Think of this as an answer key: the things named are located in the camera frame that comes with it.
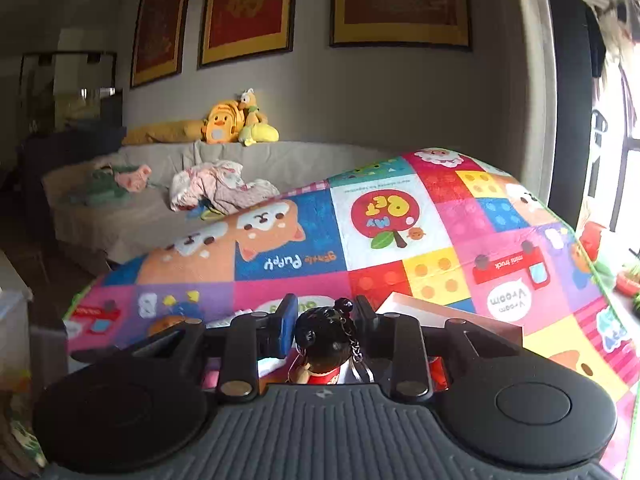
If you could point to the colourful printed play mat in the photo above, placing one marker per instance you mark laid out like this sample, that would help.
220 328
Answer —
450 240

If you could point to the yellow long pillow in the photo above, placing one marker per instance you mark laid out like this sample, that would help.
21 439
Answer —
160 132

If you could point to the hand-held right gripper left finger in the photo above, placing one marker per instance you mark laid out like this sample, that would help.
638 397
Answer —
287 325

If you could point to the dark framed mirror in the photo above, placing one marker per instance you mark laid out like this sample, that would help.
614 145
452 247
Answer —
65 92

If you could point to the yellow plush toy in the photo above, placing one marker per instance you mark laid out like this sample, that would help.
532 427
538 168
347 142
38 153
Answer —
255 120

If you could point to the pile of pink clothes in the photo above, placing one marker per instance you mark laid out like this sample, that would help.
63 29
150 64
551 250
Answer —
220 187

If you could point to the black framed window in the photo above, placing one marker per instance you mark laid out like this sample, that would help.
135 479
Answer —
612 135

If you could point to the yellow duck plush backpack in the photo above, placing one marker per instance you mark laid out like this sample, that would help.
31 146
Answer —
222 122

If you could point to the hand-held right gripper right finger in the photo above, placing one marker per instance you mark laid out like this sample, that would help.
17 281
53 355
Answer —
362 322

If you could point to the white cardboard box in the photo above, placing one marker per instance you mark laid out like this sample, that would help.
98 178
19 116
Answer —
450 317

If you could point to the green and pink cloth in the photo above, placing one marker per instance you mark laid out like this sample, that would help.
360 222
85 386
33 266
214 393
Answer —
117 182

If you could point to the grey sofa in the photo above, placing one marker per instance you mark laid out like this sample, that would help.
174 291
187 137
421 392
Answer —
150 195

